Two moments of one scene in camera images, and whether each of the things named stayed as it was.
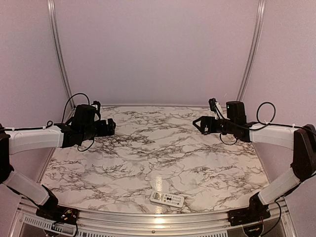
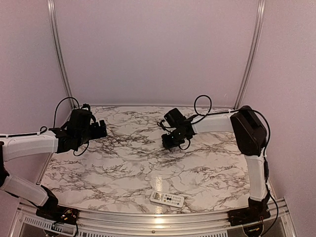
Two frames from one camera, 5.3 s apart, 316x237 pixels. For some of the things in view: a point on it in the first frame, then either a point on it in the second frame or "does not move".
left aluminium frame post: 52,8 does not move
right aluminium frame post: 252,51 does not move
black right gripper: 205,121 to 167,144
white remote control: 167,199 does not move
